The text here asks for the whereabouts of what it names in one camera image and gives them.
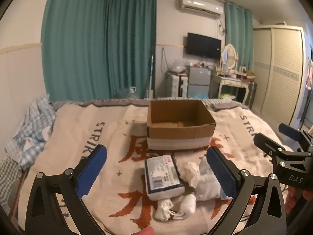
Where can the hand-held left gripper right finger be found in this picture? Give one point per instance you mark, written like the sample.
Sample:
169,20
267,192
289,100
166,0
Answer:
221,173

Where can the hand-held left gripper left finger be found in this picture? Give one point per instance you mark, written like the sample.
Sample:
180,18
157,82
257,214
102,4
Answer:
91,171

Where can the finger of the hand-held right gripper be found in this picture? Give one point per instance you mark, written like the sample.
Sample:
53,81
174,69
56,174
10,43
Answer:
289,131
266,144

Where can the white cloth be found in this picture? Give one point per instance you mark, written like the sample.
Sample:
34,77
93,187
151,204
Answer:
189,173

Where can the white sock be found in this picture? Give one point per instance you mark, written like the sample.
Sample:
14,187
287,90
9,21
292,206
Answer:
188,203

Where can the white packet with blue label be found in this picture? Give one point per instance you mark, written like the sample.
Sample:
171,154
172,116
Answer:
161,176

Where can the brown cardboard box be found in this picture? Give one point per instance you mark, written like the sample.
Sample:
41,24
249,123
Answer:
171,137

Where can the person's right hand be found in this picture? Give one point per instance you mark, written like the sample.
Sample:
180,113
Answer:
291,198

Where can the person's left hand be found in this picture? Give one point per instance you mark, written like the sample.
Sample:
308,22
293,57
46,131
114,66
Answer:
145,231

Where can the printed cream blanket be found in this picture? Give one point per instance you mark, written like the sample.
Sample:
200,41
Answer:
117,142

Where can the cream slatted wardrobe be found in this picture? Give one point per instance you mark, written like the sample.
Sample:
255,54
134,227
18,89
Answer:
278,76

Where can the small waste bin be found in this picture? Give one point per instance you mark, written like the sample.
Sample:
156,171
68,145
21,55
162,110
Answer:
227,96

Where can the grey bed cover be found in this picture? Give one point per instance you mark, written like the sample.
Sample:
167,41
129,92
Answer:
107,102

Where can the white dressing table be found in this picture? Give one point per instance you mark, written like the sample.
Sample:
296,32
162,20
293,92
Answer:
232,81

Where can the blue checked quilt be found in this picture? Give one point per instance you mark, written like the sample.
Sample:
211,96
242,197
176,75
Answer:
31,127

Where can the blue plastic bag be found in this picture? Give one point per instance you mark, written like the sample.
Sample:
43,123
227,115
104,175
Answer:
198,95

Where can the clear water jug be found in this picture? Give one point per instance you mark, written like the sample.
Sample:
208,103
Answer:
127,93

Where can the grey mini fridge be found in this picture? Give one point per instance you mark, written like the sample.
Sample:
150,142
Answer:
198,80

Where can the white oval mirror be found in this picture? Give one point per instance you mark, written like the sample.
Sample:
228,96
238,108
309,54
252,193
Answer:
229,56

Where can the white suitcase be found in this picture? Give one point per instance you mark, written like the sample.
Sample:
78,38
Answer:
176,85

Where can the white mop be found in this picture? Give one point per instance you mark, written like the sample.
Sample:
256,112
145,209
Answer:
151,83

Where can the teal curtain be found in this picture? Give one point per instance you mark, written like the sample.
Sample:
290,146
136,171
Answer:
130,44
73,41
238,34

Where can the clear plastic bag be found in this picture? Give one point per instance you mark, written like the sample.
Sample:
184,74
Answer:
177,67

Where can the white air conditioner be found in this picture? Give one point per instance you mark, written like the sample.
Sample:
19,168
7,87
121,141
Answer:
200,6

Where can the wall poster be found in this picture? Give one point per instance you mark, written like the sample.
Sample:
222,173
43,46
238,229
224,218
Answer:
309,73

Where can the black wall television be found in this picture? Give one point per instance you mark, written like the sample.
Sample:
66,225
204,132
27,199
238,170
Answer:
203,46

